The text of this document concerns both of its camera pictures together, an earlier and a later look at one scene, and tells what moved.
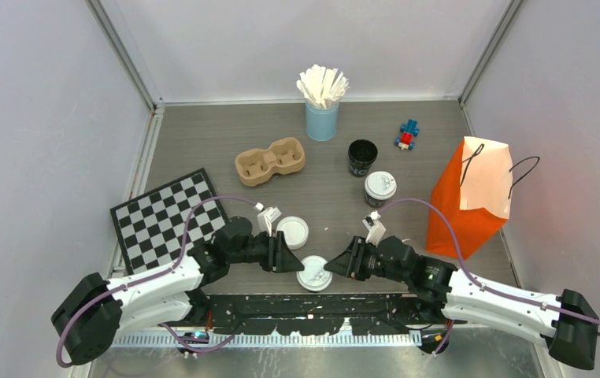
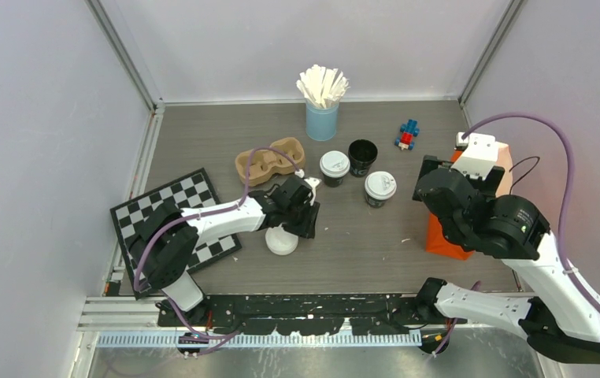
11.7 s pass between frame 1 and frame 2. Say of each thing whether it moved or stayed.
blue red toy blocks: stayed
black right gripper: moved
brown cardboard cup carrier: stayed
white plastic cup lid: stayed
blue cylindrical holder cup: stayed
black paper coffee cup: stayed
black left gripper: moved
